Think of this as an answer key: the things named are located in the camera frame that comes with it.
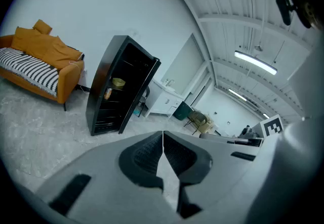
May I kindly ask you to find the orange sofa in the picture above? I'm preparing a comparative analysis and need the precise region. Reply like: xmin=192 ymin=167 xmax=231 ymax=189
xmin=0 ymin=34 xmax=86 ymax=112

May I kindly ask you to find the wicker chair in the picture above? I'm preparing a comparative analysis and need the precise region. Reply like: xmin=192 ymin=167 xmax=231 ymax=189
xmin=184 ymin=110 xmax=211 ymax=136

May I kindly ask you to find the black white striped throw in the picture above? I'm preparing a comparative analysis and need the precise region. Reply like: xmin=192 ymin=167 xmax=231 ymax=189
xmin=0 ymin=47 xmax=60 ymax=97

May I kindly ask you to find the white sink cabinet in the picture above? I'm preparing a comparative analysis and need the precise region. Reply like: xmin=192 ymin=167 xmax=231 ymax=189
xmin=145 ymin=77 xmax=185 ymax=117

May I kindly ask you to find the orange blanket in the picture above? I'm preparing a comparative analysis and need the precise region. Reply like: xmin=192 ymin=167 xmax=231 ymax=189
xmin=11 ymin=19 xmax=84 ymax=70

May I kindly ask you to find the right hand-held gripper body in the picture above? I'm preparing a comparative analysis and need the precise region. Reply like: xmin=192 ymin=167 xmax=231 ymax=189
xmin=199 ymin=114 xmax=285 ymax=148

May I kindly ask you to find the black chair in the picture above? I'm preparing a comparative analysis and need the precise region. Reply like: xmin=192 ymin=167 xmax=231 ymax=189
xmin=138 ymin=85 xmax=151 ymax=118

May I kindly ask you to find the black fridge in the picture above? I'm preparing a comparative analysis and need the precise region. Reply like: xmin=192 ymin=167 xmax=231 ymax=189
xmin=85 ymin=35 xmax=162 ymax=137

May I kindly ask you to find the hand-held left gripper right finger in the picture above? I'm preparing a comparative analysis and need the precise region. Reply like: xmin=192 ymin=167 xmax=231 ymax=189
xmin=163 ymin=130 xmax=264 ymax=220

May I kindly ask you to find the black head-worn camera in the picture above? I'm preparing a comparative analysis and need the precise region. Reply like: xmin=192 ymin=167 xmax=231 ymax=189
xmin=275 ymin=0 xmax=313 ymax=29

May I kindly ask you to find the yellow plastic container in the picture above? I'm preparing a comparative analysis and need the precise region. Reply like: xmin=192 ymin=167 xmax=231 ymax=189
xmin=112 ymin=77 xmax=127 ymax=89

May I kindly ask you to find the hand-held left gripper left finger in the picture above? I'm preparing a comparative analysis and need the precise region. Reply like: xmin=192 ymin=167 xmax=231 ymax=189
xmin=35 ymin=130 xmax=183 ymax=224

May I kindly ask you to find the dark green bin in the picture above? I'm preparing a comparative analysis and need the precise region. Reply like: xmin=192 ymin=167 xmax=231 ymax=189
xmin=173 ymin=101 xmax=193 ymax=121

